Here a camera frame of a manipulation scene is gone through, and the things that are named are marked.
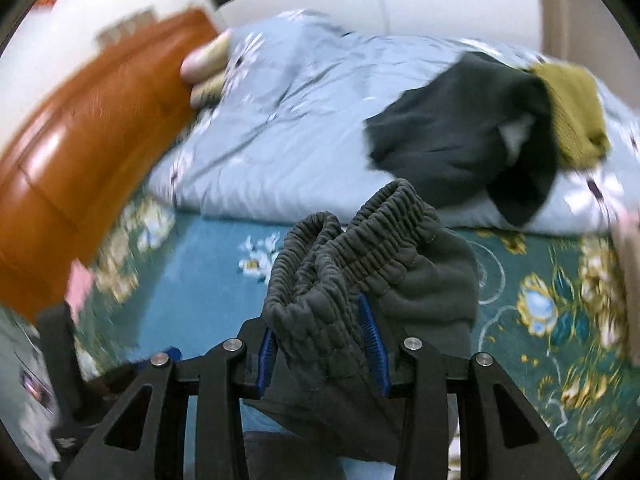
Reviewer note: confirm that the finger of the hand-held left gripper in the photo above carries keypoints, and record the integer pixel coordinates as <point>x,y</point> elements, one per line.
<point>172,353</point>

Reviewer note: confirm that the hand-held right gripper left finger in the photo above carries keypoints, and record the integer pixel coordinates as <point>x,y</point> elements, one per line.
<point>265,357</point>

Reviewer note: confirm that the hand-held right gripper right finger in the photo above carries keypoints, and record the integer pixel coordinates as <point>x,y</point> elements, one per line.
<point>377,355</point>

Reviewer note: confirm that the dark grey pants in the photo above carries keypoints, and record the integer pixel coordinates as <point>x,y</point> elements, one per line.
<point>400,270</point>

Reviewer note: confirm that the black fleece garment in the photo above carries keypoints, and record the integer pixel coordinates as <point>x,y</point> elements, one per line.
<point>440,125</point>

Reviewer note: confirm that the pink cloth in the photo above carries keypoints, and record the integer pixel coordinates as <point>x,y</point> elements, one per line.
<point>80,285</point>

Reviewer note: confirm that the teal floral bed sheet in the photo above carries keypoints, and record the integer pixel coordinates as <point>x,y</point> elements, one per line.
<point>210,260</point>

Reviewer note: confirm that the wooden headboard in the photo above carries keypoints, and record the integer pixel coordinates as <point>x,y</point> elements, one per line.
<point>100,135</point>

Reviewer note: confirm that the light blue floral duvet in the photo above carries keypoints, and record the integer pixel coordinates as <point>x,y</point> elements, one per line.
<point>300,135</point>

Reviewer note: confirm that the pale floral pillow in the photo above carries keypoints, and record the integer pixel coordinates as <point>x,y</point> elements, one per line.
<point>207,90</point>
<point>205,60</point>

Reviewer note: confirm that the olive green knit garment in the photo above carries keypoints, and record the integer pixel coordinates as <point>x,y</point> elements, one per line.
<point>575,110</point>

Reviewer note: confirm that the white wardrobe with black stripe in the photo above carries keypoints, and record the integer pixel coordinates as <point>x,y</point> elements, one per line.
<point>400,0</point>

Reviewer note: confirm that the beige wall switch row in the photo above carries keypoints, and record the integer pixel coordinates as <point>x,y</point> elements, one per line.
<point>125,27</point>

